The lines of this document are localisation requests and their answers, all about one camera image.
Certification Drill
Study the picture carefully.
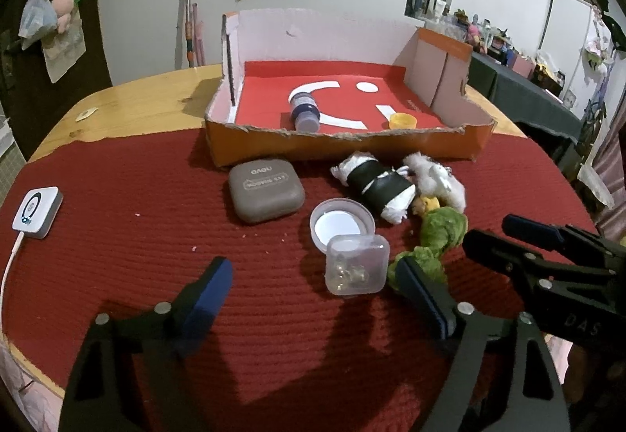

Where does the dark cloth covered table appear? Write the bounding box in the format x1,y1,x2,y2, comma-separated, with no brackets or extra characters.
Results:
467,50,586,142

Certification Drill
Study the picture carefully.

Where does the white fluffy sheep plush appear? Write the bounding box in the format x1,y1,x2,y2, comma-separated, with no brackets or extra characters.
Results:
402,152,468,211

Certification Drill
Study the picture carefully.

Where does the metal broom stick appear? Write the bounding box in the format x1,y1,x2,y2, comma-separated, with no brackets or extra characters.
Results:
183,0,196,69

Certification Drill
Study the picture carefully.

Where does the white charger cable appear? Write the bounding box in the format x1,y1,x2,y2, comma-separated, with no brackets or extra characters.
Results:
0,237,25,340

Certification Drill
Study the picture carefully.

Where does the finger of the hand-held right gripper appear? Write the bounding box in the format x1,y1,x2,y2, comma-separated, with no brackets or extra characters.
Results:
462,229,549,289
503,214,618,251

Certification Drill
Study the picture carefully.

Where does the blue paint bottle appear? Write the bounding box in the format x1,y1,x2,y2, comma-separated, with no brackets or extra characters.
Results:
288,91,322,133

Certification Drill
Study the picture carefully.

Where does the white square charger device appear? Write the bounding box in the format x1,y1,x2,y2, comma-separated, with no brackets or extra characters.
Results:
12,186,64,240

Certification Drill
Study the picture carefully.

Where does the grey square case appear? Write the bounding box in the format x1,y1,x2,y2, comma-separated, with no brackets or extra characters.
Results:
229,159,305,224

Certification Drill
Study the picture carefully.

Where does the black and white plush toy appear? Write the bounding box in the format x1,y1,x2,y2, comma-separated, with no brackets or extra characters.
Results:
330,153,417,224

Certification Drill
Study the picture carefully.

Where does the red woven mat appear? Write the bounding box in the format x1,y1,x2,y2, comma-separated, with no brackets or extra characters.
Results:
0,119,603,432

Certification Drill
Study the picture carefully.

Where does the orange cardboard box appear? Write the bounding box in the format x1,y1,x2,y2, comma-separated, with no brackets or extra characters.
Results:
204,8,497,168

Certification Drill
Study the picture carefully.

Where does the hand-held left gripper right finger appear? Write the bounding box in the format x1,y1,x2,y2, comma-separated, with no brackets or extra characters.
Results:
394,258,573,432

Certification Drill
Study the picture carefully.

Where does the round clear plastic lid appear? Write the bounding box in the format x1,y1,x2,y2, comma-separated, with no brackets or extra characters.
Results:
309,198,376,253

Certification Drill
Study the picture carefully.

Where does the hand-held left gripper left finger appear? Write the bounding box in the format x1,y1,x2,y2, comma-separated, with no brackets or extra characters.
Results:
63,256,234,432

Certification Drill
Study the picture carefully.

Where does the white cabinet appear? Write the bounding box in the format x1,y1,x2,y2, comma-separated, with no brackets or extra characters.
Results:
538,0,604,108

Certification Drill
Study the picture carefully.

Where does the clear plastic bag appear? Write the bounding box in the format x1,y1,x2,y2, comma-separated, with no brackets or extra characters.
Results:
18,0,58,41

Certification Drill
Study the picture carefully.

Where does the small clear plastic box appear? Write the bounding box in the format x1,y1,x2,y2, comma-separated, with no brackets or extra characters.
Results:
324,234,390,298

